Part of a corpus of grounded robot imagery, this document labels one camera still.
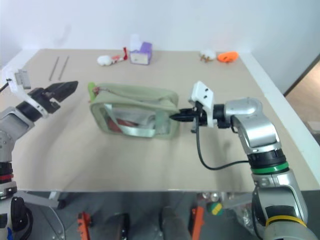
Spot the orange plastic toy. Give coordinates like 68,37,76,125
216,50,239,64

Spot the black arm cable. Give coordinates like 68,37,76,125
192,119,251,171
0,78,11,93

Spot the white table leg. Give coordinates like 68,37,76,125
48,191,62,210

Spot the orange clamp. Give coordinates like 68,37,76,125
76,211,93,240
190,205,205,239

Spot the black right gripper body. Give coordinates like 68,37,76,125
190,100,209,134

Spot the white plush with brown feet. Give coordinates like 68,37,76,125
199,48,217,63

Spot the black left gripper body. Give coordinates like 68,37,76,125
26,87,62,114

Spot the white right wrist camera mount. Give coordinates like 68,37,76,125
187,80,217,128

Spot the green plush keychain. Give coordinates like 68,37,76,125
87,81,100,101

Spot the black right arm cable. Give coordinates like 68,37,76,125
192,119,251,171

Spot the green and yellow ball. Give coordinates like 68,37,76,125
205,201,224,217

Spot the purple and white box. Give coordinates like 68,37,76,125
128,33,154,66

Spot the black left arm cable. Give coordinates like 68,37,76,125
0,78,11,93

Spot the green pouch with clear window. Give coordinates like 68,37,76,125
88,83,181,141

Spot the clear plastic bag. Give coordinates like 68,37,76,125
223,191,258,237

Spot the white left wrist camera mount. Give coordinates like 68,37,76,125
1,62,50,119

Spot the white plush toy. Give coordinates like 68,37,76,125
96,55,113,67

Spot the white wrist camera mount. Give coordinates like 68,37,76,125
187,80,217,128
1,62,50,119

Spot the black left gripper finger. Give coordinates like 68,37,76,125
49,87,77,103
43,80,79,96

